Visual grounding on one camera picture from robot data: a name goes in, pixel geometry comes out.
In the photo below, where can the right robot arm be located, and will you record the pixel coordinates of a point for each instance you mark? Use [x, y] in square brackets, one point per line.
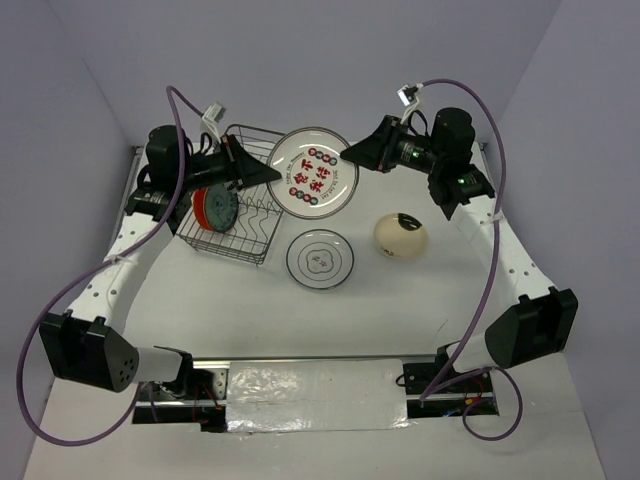
[538, 316]

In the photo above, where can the grey wire dish rack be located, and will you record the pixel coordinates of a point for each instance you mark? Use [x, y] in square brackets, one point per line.
[258, 219]

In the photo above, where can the blue green patterned plate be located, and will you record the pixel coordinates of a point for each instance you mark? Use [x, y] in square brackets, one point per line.
[221, 208]

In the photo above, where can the silver foil covered panel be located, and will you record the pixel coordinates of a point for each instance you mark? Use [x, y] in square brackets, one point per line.
[286, 397]

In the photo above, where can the orange plate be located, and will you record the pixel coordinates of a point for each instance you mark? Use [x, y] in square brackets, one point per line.
[198, 201]

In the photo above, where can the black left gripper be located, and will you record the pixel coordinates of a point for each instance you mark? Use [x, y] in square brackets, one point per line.
[241, 168]

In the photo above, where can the white plate red characters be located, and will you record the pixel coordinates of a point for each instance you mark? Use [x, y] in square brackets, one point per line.
[315, 182]

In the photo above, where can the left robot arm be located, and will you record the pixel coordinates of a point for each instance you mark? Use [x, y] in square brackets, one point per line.
[85, 344]

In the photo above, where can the cream floral small plate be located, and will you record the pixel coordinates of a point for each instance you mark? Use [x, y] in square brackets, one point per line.
[400, 236]

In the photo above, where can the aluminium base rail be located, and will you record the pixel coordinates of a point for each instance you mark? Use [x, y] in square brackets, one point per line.
[201, 401]

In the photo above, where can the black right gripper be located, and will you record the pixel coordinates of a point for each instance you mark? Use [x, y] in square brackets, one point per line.
[377, 151]

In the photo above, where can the white plate green rim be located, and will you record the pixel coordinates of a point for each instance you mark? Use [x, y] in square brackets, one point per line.
[320, 259]

